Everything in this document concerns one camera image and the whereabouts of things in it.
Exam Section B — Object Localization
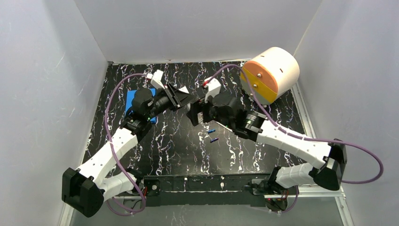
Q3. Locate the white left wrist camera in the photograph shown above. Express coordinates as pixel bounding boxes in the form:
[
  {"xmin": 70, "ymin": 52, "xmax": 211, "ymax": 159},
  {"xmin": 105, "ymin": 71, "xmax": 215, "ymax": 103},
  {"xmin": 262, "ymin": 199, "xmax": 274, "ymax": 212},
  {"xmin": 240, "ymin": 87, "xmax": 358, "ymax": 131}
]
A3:
[{"xmin": 146, "ymin": 70, "xmax": 165, "ymax": 89}]

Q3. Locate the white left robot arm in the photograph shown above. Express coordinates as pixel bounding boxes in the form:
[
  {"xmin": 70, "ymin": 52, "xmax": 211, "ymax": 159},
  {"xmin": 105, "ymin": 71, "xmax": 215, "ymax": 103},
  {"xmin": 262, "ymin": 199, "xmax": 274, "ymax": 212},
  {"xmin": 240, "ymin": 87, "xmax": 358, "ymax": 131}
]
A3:
[{"xmin": 62, "ymin": 84, "xmax": 195, "ymax": 218}]

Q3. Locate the white remote control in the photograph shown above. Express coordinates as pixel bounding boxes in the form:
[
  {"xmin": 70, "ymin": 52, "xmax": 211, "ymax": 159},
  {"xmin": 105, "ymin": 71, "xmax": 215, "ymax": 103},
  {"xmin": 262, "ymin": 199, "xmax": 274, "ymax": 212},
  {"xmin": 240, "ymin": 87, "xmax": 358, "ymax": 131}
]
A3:
[{"xmin": 178, "ymin": 86, "xmax": 189, "ymax": 94}]

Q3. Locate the blue flat box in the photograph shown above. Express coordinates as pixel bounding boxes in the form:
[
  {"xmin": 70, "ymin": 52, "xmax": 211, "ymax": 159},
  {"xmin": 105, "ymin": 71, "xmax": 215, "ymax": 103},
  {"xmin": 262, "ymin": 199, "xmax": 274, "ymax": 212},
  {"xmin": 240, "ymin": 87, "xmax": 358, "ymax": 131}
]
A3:
[{"xmin": 125, "ymin": 90, "xmax": 158, "ymax": 124}]

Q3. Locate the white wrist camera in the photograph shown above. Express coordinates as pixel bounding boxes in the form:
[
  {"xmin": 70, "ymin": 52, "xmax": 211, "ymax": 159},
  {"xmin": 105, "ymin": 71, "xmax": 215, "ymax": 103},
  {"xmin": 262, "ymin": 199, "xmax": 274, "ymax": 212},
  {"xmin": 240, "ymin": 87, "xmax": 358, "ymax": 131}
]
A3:
[
  {"xmin": 203, "ymin": 77, "xmax": 221, "ymax": 103},
  {"xmin": 146, "ymin": 70, "xmax": 165, "ymax": 89}
]

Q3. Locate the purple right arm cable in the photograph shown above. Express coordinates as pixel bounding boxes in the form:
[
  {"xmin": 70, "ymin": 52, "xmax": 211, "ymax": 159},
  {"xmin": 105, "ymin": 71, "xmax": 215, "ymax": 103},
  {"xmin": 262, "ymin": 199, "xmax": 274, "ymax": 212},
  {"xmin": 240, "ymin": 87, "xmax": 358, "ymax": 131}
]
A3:
[{"xmin": 204, "ymin": 64, "xmax": 384, "ymax": 214}]

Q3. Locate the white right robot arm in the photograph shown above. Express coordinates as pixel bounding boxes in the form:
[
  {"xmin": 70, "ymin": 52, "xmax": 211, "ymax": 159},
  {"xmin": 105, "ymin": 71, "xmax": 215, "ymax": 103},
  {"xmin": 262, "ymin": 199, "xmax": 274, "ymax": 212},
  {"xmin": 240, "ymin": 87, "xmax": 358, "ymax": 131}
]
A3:
[{"xmin": 187, "ymin": 94, "xmax": 347, "ymax": 192}]

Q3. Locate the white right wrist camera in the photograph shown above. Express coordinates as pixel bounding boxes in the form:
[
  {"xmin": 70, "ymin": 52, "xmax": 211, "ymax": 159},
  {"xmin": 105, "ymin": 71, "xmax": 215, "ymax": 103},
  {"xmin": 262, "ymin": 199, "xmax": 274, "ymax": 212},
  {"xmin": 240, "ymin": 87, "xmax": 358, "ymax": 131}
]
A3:
[{"xmin": 203, "ymin": 77, "xmax": 221, "ymax": 103}]

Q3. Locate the white round drawer cabinet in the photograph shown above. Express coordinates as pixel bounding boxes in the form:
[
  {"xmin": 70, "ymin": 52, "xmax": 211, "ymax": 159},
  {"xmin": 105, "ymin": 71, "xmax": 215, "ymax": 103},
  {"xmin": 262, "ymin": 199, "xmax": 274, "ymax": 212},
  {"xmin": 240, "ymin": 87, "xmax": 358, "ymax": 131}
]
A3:
[{"xmin": 240, "ymin": 47, "xmax": 300, "ymax": 105}]

